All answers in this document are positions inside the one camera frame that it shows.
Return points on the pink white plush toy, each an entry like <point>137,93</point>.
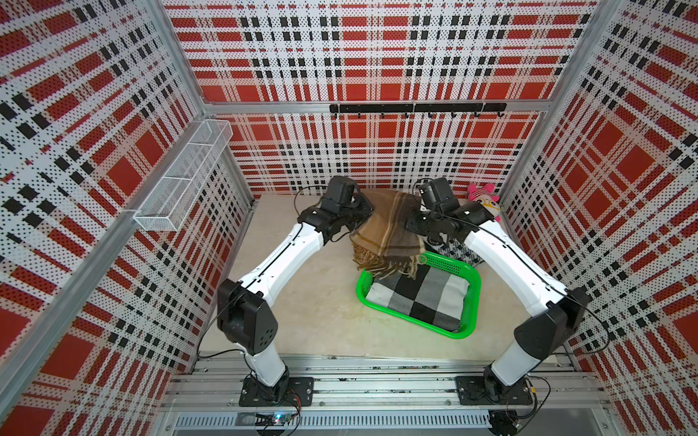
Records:
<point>485,196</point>

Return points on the green circuit board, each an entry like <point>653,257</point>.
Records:
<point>270,420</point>

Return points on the white wire mesh shelf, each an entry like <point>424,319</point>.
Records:
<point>168,205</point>

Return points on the green plastic basket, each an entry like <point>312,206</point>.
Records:
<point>452,266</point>

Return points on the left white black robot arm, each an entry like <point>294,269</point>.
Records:
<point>245,306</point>

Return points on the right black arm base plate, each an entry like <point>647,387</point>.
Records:
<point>479,390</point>

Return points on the grey black checkered scarf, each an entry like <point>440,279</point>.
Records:
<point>434,297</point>

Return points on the black white patterned scarf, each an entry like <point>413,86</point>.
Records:
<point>458,251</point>

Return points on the aluminium front rail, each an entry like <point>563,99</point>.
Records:
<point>360,383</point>

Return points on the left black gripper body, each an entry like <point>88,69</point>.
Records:
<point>355,212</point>

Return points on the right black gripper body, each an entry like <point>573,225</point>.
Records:
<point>424,223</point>

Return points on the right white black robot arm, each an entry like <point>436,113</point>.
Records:
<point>555,312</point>

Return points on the brown fringed scarf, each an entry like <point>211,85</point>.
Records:
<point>382,245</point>

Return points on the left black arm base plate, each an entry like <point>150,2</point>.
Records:
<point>292,391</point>

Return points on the black hook rail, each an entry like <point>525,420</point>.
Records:
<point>418,108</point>

